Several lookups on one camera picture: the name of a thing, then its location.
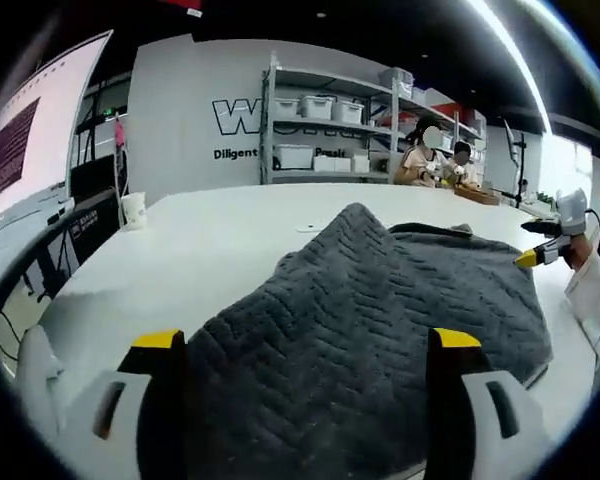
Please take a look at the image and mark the white paper cup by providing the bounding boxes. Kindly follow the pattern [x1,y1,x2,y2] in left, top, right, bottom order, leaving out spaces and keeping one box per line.
[121,192,148,231]

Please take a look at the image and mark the person's right hand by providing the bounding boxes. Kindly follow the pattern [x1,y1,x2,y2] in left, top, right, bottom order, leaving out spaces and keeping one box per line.
[564,237,597,272]

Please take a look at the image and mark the white lidded storage bin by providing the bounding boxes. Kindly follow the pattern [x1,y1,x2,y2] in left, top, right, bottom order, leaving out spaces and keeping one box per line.
[299,94,335,120]
[332,99,365,123]
[273,97,301,120]

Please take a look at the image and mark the large white storage box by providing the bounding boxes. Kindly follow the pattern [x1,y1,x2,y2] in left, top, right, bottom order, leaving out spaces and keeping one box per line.
[273,144,315,170]

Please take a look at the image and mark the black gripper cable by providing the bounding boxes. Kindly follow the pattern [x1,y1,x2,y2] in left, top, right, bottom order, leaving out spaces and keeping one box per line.
[584,208,600,251]

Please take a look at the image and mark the grey towel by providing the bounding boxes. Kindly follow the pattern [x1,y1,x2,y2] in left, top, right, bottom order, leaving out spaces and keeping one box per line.
[185,202,554,480]

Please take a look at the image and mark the wooden tray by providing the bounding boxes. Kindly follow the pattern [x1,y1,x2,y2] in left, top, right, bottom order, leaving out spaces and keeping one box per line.
[453,184,504,206]

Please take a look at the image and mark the black tripod stand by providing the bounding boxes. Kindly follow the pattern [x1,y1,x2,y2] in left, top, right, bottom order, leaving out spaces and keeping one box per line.
[502,118,530,209]

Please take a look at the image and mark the black monitor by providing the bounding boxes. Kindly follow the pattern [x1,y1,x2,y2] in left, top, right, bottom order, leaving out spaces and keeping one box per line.
[69,154,117,201]

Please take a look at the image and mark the large display screen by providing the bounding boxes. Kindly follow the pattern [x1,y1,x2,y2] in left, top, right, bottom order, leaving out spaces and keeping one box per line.
[0,29,115,226]

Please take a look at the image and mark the black desk divider panel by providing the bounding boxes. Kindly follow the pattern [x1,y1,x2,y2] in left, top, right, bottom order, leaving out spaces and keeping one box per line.
[69,197,122,261]

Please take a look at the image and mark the grey metal shelving rack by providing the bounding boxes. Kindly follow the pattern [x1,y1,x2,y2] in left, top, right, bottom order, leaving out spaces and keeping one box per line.
[259,52,487,185]

